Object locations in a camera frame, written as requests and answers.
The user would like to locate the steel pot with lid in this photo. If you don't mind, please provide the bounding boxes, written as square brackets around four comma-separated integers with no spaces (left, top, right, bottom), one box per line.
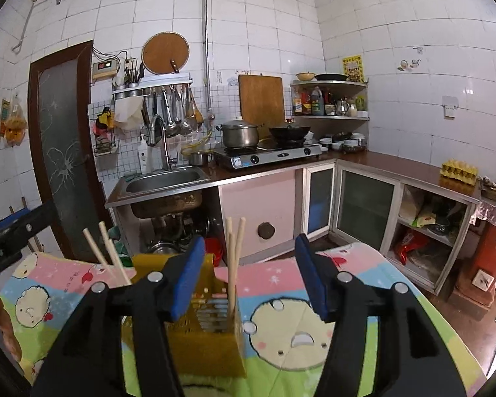
[216,118,264,149]

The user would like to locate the metal faucet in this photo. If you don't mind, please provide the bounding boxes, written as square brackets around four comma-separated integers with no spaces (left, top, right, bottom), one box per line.
[146,115,178,171]

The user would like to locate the row of hanging metal utensils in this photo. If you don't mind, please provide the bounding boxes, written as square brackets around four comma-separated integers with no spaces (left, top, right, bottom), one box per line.
[143,85,205,138]

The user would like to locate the utensil cups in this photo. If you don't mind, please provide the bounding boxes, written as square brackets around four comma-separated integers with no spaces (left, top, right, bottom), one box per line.
[124,60,145,88]

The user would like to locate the plastic-covered side table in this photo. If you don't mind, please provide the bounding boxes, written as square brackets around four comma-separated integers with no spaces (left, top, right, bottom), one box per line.
[455,178,496,309]

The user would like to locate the stack of bowls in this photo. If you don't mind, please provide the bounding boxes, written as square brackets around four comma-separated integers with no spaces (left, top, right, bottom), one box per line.
[319,131,368,154]

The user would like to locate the row of sauce bottles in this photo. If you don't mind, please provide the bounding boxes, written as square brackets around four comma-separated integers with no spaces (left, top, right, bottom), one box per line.
[293,87,327,116]

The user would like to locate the red bucket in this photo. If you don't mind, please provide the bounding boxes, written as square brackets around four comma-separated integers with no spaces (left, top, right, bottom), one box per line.
[204,238,224,266]

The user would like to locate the hanging bag of oranges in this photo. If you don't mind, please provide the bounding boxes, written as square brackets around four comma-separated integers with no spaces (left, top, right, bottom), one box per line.
[4,95,29,147]

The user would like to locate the kitchen counter cabinet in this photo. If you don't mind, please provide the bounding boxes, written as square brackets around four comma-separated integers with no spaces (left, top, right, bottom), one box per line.
[105,149,482,296]

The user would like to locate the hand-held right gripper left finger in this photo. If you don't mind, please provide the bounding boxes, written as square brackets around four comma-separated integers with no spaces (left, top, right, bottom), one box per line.
[31,236,207,397]

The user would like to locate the corner wall shelf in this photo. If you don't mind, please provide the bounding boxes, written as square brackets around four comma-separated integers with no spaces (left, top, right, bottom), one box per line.
[290,79,370,122]

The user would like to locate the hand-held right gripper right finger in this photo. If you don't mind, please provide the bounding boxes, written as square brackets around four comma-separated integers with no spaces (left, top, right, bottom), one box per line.
[294,234,468,397]

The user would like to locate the white wall controller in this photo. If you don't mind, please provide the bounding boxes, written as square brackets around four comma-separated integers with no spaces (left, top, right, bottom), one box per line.
[92,59,120,79]

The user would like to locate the rectangular wooden cutting board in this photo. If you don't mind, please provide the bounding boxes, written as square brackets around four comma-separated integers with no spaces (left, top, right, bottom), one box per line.
[237,73,286,130]

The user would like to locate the white wall socket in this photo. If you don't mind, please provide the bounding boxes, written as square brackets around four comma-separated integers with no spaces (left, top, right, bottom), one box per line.
[442,95,459,120]

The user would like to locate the steel sink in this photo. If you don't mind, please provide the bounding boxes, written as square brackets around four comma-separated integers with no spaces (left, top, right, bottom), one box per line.
[105,164,212,220]

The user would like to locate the group of wooden chopsticks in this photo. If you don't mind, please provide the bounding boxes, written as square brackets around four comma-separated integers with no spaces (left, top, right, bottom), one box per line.
[83,216,247,331]

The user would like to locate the white soap bottle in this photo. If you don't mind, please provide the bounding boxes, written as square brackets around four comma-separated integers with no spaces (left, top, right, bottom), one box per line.
[138,134,149,174]

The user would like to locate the yellow wall poster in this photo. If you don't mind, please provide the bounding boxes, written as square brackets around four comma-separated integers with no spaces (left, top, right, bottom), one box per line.
[342,55,364,83]

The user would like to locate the person's left forearm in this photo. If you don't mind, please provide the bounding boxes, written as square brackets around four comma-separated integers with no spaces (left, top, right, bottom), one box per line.
[0,285,23,365]

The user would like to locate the red plastic bag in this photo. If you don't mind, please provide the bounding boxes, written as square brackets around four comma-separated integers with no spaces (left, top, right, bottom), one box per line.
[393,232,423,266]

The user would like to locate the gas stove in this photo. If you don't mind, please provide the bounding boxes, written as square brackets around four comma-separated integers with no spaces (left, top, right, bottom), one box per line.
[213,141,324,170]

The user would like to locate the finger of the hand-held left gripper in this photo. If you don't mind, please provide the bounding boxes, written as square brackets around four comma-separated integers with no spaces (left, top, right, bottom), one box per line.
[0,200,58,253]

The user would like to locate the black wok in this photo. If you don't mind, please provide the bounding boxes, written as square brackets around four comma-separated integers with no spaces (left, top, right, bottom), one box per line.
[269,124,312,142]

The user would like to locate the thin wall pipe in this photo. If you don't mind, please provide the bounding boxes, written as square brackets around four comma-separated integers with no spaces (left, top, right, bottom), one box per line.
[12,0,62,54]

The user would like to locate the metal wall utensil rack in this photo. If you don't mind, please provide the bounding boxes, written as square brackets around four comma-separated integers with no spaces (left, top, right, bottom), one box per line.
[111,73,193,100]

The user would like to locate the brown door with frosted glass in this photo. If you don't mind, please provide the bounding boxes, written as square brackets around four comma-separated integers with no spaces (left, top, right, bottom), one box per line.
[27,40,120,263]

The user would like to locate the vertical metal pipe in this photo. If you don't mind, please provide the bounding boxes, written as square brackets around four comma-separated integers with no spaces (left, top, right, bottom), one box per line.
[202,0,216,122]

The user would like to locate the yellow and red gloves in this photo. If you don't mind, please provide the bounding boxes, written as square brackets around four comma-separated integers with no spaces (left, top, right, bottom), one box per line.
[93,107,115,135]

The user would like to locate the yellow egg carton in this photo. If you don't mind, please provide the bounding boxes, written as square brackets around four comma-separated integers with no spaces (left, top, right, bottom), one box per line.
[440,158,479,185]

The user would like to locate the yellow slotted utensil holder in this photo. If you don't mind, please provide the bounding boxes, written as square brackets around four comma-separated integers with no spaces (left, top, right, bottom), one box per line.
[122,252,249,379]

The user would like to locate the cartoon printed blanket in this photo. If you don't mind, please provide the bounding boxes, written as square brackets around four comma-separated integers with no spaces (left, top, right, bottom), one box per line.
[8,242,488,397]

